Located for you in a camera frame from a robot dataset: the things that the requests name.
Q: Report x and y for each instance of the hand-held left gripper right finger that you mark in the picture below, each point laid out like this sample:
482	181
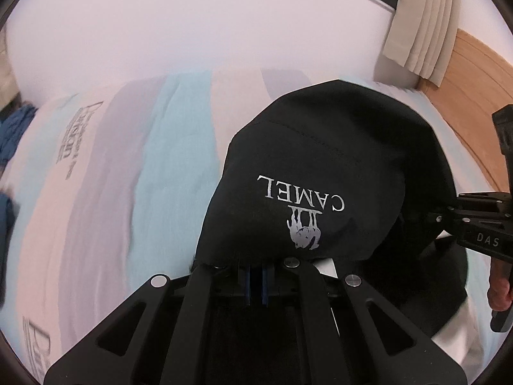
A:
264	284

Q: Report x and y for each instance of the beige curtain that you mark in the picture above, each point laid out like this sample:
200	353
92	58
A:
421	28

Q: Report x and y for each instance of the person's right hand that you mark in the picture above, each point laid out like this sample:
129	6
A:
499	288

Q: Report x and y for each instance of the blue garment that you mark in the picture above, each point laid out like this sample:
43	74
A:
16	136

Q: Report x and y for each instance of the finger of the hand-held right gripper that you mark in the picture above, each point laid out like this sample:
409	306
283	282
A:
445	218

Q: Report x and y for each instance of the black and white jacket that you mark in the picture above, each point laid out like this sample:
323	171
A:
320	148

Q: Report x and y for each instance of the dark blue cloth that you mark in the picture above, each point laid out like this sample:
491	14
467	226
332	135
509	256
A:
7	244

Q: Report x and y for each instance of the pastel striped bed sheet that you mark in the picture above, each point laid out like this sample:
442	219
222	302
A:
120	188

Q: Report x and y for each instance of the beige cloth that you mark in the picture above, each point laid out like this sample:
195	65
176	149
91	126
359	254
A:
6	72

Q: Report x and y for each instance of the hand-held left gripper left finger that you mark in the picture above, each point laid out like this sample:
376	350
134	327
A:
247	285

